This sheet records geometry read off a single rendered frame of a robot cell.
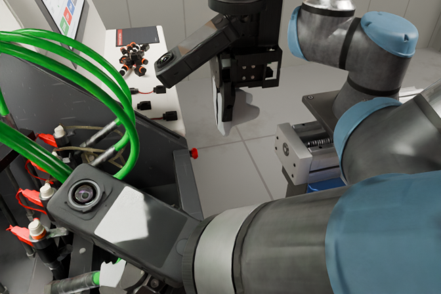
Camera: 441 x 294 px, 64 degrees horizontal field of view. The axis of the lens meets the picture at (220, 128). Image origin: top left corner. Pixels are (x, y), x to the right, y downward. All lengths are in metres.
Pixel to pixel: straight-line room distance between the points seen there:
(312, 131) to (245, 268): 0.77
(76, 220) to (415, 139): 0.25
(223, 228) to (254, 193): 1.85
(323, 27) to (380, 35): 0.12
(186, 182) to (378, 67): 0.48
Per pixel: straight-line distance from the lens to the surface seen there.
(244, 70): 0.46
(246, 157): 2.27
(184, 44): 0.46
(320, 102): 0.94
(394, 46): 0.79
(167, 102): 1.02
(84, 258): 0.70
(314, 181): 0.91
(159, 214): 0.27
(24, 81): 0.80
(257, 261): 0.18
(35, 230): 0.59
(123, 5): 2.73
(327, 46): 0.82
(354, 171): 0.30
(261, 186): 2.10
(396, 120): 0.30
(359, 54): 0.81
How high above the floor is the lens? 1.54
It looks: 38 degrees down
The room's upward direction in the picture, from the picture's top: straight up
